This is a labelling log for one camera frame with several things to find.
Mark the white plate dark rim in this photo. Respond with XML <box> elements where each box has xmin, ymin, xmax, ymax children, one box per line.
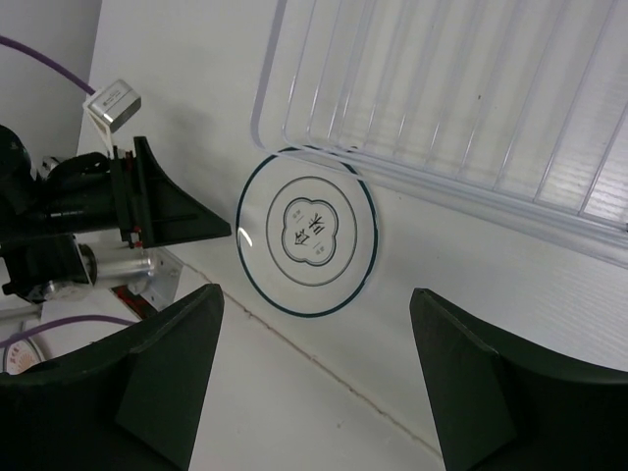
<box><xmin>235</xmin><ymin>147</ymin><xmax>380</xmax><ymax>318</ymax></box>

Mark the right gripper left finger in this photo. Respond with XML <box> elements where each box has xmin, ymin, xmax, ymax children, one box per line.
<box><xmin>1</xmin><ymin>284</ymin><xmax>225</xmax><ymax>470</ymax></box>

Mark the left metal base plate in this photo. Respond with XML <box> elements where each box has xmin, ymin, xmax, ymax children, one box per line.
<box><xmin>0</xmin><ymin>244</ymin><xmax>185</xmax><ymax>323</ymax></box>

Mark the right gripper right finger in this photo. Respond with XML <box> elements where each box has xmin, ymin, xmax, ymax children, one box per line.
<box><xmin>409</xmin><ymin>288</ymin><xmax>627</xmax><ymax>470</ymax></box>

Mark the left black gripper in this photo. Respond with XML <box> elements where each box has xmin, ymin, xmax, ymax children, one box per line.
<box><xmin>43</xmin><ymin>136</ymin><xmax>231</xmax><ymax>248</ymax></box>

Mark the orange sunburst plate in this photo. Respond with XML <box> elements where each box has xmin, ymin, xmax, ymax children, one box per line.
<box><xmin>1</xmin><ymin>339</ymin><xmax>46</xmax><ymax>375</ymax></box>

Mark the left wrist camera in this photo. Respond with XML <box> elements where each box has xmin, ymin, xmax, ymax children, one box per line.
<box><xmin>82</xmin><ymin>78</ymin><xmax>141</xmax><ymax>154</ymax></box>

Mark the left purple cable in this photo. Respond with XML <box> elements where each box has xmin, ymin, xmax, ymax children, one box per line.
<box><xmin>0</xmin><ymin>34</ymin><xmax>136</xmax><ymax>349</ymax></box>

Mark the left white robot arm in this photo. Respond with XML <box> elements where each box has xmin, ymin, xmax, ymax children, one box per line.
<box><xmin>1</xmin><ymin>128</ymin><xmax>232</xmax><ymax>303</ymax></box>

